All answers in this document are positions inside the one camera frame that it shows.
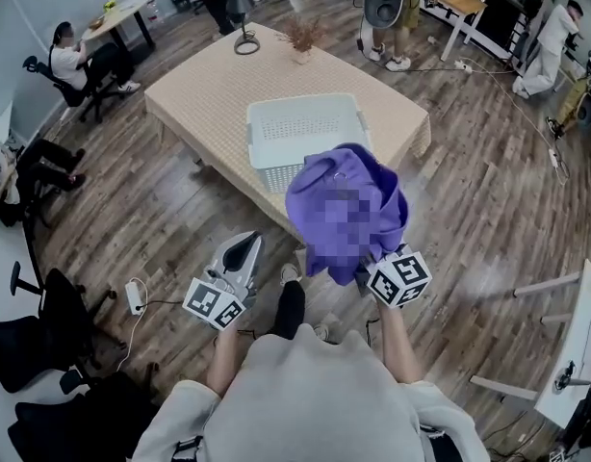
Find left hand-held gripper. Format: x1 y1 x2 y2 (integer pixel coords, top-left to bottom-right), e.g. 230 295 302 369
182 231 266 331

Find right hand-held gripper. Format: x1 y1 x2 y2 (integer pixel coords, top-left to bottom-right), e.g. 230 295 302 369
355 244 432 310

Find purple garment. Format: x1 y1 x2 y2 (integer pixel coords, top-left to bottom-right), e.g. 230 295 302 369
284 142 412 287

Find white plastic laundry basket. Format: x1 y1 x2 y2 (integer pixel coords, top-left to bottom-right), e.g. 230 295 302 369
245 92 373 194

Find person's left forearm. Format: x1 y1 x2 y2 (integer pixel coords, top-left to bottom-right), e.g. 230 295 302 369
206 327 251 397

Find person's right forearm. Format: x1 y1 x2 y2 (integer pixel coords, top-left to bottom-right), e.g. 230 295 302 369
375 305 422 384

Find person's left shoe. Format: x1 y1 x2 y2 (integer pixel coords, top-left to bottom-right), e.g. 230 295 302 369
279 262 301 287

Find person's black trouser leg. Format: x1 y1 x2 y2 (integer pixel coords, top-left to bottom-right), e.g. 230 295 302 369
269 280 306 340

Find person's grey sweatshirt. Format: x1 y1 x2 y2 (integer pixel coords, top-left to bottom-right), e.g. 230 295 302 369
131 322 492 462

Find beige checked tablecloth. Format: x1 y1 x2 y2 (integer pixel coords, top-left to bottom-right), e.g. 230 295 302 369
144 21 430 249

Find black office chair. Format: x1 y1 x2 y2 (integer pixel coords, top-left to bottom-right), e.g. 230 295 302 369
6 371 162 462
9 261 116 370
23 55 118 124

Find white desk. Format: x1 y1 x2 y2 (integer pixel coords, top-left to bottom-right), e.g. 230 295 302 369
471 257 591 430

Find dried plant in vase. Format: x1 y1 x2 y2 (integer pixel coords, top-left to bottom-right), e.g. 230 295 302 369
275 15 325 65

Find round wooden table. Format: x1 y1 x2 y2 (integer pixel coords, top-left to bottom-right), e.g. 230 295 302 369
81 0 156 50

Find white pod-shaped device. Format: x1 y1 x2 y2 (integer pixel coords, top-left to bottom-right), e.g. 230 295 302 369
362 0 406 31

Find black clamp mount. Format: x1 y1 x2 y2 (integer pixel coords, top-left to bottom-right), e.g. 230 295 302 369
552 359 591 394

